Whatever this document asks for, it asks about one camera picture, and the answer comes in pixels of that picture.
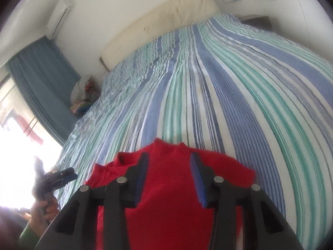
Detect red knit sweater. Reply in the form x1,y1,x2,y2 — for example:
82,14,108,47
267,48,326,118
85,138,255,249

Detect pile of clothes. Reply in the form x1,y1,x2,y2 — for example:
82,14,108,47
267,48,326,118
70,76,101,118

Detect person's left hand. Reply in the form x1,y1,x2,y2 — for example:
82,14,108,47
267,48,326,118
21,195,59,237

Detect teal curtain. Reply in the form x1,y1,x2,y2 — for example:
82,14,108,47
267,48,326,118
5,37,80,145

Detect striped blue green duvet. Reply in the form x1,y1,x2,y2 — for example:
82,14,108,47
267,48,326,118
57,14,332,249

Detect white air conditioner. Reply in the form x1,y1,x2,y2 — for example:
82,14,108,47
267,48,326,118
46,0,73,40

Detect dark nightstand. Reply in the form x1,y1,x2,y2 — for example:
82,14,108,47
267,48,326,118
238,15,273,32

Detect white wardrobe doors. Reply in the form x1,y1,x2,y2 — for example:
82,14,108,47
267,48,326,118
259,0,332,44

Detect cream padded headboard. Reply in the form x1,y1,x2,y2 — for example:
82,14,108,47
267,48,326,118
99,0,220,72

